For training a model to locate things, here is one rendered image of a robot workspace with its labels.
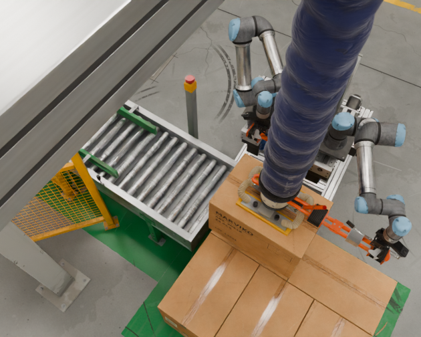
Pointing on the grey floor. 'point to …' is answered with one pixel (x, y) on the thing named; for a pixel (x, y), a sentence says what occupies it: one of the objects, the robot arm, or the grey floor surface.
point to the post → (192, 108)
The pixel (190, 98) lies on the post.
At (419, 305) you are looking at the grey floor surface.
